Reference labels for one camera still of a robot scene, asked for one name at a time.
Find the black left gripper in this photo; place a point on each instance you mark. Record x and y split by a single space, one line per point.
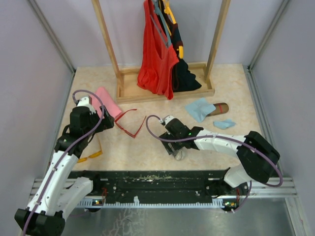
107 122

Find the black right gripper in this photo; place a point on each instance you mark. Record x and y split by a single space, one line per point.
176 147

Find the map print glasses case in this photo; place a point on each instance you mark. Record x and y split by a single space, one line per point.
179 155

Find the large light blue cloth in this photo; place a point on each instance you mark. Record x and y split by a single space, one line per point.
199 109

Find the red sunglasses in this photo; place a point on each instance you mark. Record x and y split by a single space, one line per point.
131 122

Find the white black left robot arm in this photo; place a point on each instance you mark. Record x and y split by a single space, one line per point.
47 212

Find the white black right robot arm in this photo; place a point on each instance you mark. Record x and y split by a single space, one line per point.
258 158

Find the yellow sunglasses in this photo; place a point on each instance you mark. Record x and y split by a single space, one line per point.
93 150

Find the pink folded t-shirt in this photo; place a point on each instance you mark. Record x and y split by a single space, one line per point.
111 106

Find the small light blue cloth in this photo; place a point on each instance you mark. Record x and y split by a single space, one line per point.
224 124

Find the brown plaid glasses case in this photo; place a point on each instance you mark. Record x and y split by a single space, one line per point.
220 108

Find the wooden clothes rack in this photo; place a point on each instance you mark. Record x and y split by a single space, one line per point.
127 89

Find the dark navy garment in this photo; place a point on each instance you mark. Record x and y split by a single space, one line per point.
182 78

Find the red tank top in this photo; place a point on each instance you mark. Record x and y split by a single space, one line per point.
155 73

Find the yellow clothes hanger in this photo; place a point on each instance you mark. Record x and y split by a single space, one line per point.
172 27

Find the grey clothes hanger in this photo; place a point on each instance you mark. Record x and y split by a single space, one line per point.
164 25

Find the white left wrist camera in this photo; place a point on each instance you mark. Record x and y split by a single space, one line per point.
85 102

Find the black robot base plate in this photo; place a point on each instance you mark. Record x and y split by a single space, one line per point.
162 187

